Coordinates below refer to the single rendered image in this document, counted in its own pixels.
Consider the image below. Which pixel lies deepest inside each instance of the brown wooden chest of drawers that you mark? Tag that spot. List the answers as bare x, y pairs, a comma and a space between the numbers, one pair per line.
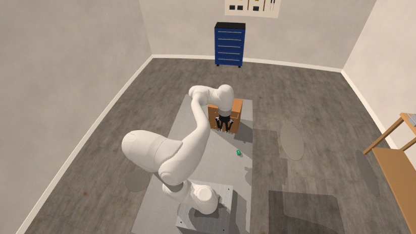
237, 107

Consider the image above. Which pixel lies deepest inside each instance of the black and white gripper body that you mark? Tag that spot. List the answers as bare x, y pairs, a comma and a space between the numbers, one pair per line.
227, 118

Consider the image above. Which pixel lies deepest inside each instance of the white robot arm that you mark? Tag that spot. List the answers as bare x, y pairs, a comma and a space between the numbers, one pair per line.
173, 162

